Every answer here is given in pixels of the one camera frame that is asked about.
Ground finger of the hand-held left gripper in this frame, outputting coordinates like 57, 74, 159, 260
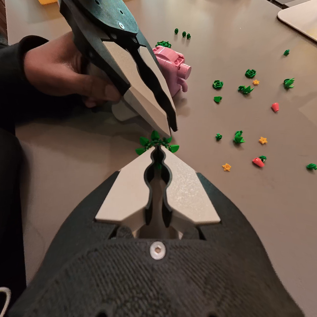
102, 41, 172, 137
135, 37, 178, 132

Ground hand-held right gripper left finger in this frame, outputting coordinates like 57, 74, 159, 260
95, 146, 158, 237

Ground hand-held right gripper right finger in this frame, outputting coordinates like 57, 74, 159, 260
158, 146, 221, 234

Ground green toy leafy plant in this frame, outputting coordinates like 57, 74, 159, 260
135, 130, 180, 170

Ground person's left forearm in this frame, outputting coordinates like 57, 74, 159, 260
0, 35, 50, 129

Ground person's left hand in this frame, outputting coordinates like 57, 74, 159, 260
23, 31, 122, 108

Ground pink toy watering can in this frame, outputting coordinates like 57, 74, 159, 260
152, 46, 192, 97

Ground white flat pad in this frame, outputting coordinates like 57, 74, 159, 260
277, 0, 317, 42

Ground white jacket cord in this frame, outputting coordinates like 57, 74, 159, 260
0, 286, 12, 311

